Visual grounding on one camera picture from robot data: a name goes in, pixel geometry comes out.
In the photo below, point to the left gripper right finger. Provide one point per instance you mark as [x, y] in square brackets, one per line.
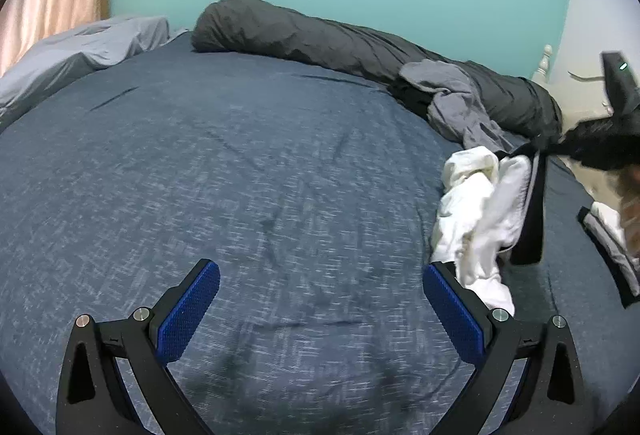
[550, 397]

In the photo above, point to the white polo shirt black collar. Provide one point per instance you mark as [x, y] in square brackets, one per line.
[481, 217]

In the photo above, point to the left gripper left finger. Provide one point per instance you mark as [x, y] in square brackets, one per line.
[92, 395]

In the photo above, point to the light grey blanket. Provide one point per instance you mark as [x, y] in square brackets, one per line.
[53, 63]

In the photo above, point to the blue patterned bed sheet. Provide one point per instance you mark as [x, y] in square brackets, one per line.
[316, 194]

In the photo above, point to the black garment under grey shirt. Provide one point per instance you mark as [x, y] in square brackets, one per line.
[413, 99]

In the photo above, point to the cream tufted headboard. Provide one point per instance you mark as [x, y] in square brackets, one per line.
[580, 99]

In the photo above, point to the grey crumpled shirt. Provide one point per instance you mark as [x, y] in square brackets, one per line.
[454, 107]

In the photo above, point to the folded white clothes stack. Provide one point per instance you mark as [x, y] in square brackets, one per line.
[603, 223]

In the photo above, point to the dark grey rolled duvet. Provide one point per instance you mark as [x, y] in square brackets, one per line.
[516, 104]

